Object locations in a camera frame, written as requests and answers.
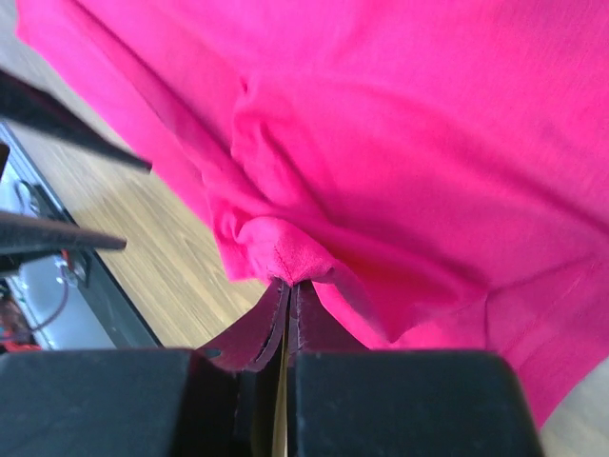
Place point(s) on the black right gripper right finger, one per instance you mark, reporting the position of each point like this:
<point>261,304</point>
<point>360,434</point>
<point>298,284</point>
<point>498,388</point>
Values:
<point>348,400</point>

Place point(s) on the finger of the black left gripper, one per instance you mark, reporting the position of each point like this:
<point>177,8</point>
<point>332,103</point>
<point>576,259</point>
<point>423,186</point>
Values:
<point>21,234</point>
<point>36,109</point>

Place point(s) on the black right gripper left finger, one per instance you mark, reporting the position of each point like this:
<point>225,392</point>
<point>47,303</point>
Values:
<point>224,399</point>

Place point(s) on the pink t shirt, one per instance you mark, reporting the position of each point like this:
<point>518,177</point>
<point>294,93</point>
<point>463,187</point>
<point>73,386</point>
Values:
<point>438,169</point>

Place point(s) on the aluminium mounting rail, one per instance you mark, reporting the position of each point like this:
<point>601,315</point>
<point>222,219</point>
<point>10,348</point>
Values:
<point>44,288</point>

